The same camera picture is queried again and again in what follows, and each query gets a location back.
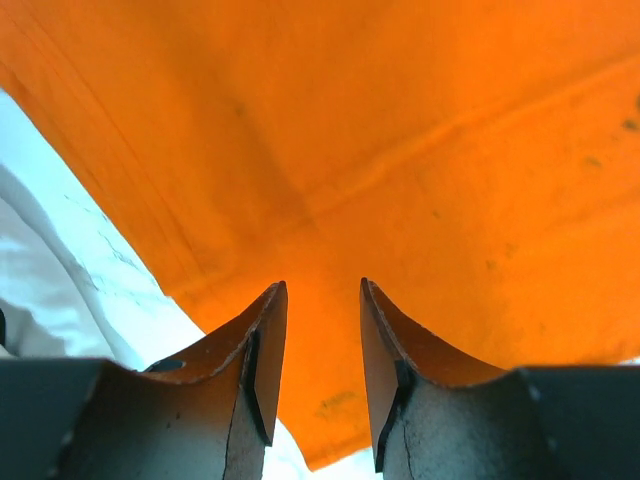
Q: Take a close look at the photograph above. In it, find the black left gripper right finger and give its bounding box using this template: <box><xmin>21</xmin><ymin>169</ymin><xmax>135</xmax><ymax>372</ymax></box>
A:
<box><xmin>360</xmin><ymin>279</ymin><xmax>639</xmax><ymax>479</ymax></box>

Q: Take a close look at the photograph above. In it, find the orange t shirt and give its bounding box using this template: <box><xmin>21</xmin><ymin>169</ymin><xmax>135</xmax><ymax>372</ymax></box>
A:
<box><xmin>1</xmin><ymin>1</ymin><xmax>639</xmax><ymax>469</ymax></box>

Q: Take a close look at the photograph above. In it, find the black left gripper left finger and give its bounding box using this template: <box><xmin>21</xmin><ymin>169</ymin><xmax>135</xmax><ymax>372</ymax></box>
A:
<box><xmin>1</xmin><ymin>282</ymin><xmax>288</xmax><ymax>479</ymax></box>

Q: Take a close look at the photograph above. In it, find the cream folded t shirt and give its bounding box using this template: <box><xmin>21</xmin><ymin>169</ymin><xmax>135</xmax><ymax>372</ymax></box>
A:
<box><xmin>0</xmin><ymin>164</ymin><xmax>146</xmax><ymax>371</ymax></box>

